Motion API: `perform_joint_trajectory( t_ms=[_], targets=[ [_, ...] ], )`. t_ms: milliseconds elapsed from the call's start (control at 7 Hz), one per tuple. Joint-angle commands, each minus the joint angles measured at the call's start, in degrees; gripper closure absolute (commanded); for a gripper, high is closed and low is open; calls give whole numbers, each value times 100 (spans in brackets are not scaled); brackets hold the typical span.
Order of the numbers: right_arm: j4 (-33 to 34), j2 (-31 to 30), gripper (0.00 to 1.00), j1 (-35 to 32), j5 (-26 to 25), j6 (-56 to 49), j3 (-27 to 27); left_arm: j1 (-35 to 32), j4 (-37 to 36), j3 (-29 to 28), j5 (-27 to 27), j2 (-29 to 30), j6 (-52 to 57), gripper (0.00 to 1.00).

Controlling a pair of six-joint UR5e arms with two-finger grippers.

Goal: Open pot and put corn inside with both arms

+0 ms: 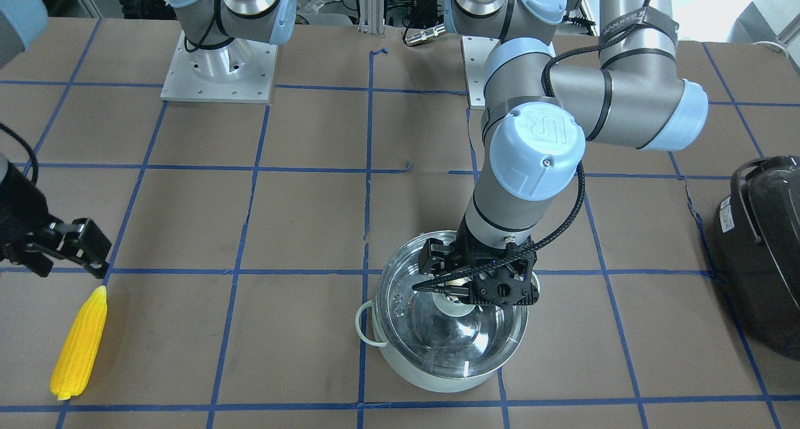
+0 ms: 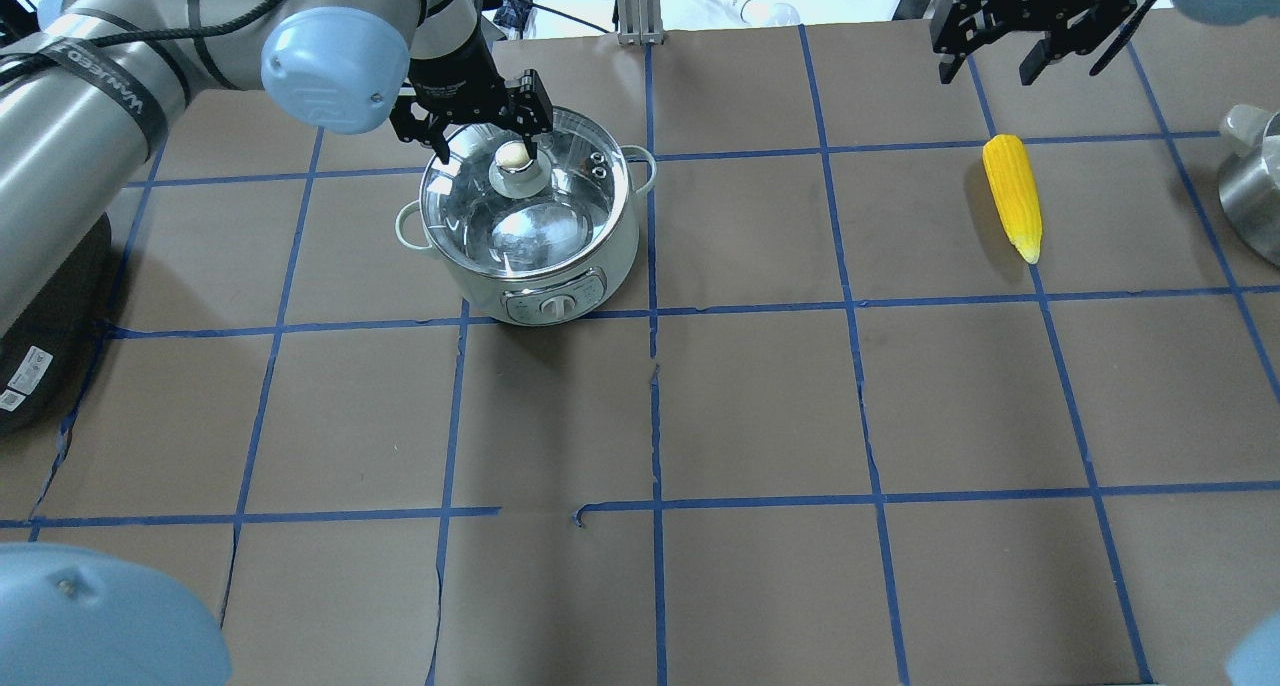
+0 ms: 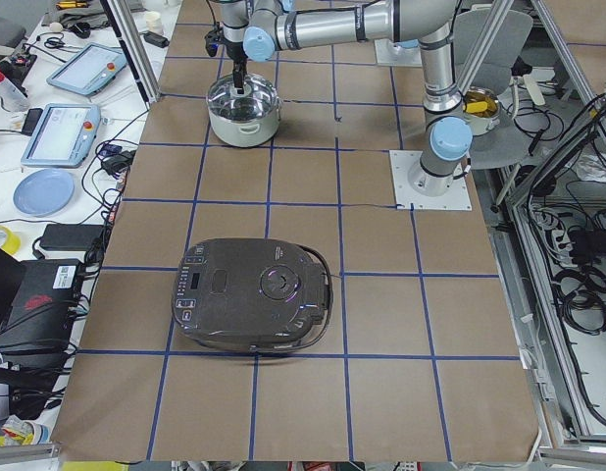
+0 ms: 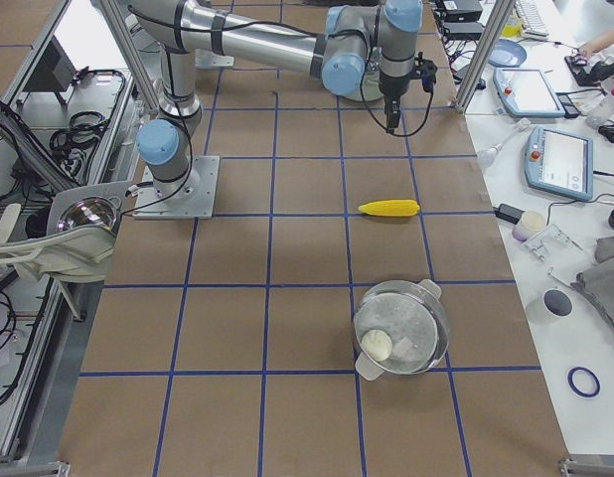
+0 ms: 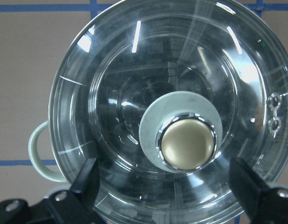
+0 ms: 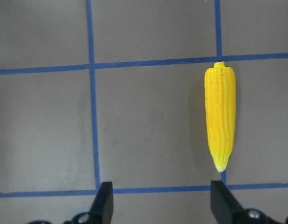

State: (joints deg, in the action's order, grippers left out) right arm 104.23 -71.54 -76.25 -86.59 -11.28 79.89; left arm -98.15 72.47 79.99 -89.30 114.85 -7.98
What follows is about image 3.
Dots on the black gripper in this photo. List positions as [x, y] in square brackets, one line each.
[234, 50]

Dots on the glass pot lid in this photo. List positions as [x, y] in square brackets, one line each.
[258, 100]

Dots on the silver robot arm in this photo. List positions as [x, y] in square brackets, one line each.
[404, 33]

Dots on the pale green electric pot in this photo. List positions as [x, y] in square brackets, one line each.
[246, 134]

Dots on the black power adapter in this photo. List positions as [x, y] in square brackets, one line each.
[156, 39]

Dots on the upper teach pendant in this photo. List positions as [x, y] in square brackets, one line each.
[90, 70]

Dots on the teach pendant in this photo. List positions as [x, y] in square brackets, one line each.
[90, 70]
[63, 136]

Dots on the lower teach pendant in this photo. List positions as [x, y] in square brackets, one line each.
[63, 136]

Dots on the black rice cooker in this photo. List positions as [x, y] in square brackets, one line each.
[252, 294]

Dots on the blue plate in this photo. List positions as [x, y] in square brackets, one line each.
[44, 192]

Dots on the steel bowl on chair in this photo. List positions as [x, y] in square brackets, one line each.
[481, 110]

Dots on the yellow tape roll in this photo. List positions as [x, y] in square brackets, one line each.
[9, 241]

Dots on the aluminium frame post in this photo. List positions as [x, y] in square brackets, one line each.
[122, 23]

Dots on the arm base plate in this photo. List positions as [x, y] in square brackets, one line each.
[402, 54]
[415, 189]

